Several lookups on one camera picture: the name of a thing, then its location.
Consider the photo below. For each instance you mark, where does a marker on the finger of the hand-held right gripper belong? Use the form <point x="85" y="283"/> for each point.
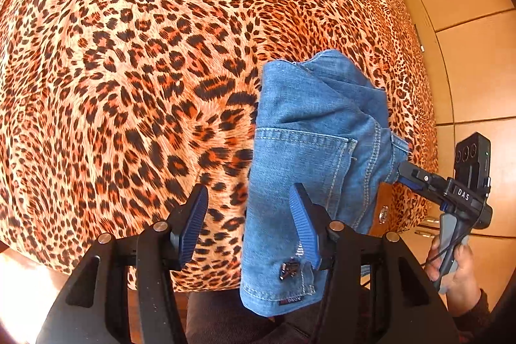
<point x="421" y="174"/>
<point x="419" y="187"/>

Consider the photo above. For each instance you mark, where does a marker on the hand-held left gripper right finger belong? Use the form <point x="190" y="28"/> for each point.
<point x="304" y="223"/>

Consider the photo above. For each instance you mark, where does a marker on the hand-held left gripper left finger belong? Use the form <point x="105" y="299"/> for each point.
<point x="193" y="227"/>

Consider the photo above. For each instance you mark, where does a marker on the blue denim pants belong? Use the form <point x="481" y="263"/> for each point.
<point x="306" y="134"/>

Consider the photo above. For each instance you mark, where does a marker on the person's right forearm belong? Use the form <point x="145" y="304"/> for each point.
<point x="473" y="307"/>

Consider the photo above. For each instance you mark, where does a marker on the person's right hand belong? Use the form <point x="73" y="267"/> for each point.
<point x="463" y="275"/>

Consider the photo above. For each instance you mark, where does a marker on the person's dark clothing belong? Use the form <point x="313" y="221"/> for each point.
<point x="225" y="322"/>

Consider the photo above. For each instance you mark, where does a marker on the beige wooden wardrobe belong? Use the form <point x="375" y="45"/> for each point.
<point x="463" y="25"/>

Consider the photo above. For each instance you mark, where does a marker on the leopard print bedspread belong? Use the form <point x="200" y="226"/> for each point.
<point x="121" y="66"/>

